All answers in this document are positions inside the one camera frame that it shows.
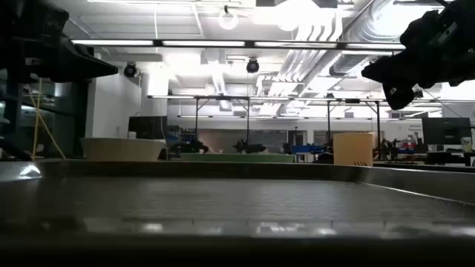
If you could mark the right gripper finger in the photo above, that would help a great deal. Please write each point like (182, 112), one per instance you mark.
(393, 68)

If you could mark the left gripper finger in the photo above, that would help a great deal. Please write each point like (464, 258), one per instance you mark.
(74, 65)

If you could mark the orange mug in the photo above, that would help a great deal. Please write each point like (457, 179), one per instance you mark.
(352, 148)

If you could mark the light grey bowl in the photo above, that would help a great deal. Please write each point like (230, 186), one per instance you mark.
(122, 150)

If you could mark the green plate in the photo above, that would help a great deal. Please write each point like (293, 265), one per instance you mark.
(237, 158)

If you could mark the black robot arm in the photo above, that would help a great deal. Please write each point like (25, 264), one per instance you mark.
(191, 147)
(248, 147)

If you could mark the brown plastic tray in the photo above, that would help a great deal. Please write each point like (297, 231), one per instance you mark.
(222, 200)

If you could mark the black hanging spotlight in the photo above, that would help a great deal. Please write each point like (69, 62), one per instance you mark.
(130, 70)
(252, 66)

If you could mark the black computer monitor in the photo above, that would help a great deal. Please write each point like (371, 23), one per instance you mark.
(445, 131)
(148, 128)

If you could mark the rig bar with lights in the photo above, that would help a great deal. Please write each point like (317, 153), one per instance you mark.
(297, 44)

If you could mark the black office desk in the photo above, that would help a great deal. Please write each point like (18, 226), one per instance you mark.
(445, 157)

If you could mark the blue storage bin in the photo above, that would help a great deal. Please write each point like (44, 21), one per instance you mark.
(308, 149)

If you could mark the round white pendant lamp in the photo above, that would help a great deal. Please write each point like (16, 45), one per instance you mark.
(228, 20)

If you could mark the silver ventilation duct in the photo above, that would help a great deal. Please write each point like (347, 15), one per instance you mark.
(352, 61)

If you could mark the black workstation frame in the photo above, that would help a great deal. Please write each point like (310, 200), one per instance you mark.
(378, 122)
(222, 98)

